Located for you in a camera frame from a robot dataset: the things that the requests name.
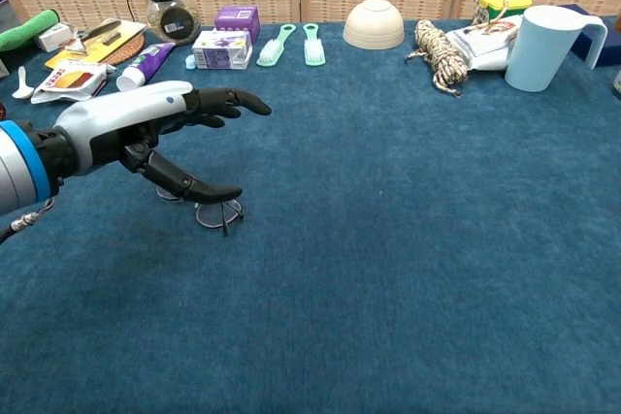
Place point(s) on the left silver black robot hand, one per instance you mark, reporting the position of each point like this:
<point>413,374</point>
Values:
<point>121,113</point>

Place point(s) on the thin metal frame eyeglasses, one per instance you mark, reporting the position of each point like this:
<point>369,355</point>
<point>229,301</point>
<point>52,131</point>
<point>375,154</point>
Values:
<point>211,217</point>

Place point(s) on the purple toothpaste tube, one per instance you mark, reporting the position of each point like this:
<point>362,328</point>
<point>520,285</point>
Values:
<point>145,62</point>

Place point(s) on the white snack packet red print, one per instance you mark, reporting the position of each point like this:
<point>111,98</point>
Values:
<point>68,82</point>

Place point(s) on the round woven coaster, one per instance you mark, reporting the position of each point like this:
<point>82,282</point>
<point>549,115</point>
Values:
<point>128,51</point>

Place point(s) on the razor on yellow card pack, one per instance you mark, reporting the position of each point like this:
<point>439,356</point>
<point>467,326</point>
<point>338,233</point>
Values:
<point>97,48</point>

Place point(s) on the white plastic spoon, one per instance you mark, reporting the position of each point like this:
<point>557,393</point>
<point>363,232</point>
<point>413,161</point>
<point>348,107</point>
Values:
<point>22,89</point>

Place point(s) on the small white cardboard box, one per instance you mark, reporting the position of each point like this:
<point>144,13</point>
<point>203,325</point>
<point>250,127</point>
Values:
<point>53,37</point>

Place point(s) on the glass jar with black lid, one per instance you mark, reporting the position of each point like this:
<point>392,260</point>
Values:
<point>172,16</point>

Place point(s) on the white carton with purple print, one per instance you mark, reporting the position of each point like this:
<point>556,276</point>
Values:
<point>220,50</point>

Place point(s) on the green microfiber cloth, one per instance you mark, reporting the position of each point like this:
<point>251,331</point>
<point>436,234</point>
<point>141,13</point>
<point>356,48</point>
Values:
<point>24,31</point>

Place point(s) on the purple cardboard box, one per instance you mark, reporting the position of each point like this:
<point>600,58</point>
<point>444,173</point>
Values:
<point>238,19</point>

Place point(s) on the mint green scrub brush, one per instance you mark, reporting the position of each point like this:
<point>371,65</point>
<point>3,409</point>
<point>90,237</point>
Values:
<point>269,53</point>
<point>314,53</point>

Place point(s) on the cream upturned bowl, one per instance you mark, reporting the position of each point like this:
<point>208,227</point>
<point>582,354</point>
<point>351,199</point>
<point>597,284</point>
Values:
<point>373,23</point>

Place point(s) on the white printed plastic bag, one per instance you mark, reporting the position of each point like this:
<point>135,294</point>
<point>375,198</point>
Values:
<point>480,45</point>

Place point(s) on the yellow green lidded box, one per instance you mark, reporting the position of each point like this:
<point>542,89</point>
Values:
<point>502,2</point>

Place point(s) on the pale blue plastic pitcher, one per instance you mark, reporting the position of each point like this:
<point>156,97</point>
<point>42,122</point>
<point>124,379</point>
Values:
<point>538,50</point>

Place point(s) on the dark blue rectangular box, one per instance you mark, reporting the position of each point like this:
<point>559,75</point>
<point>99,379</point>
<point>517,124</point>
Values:
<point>609,53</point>

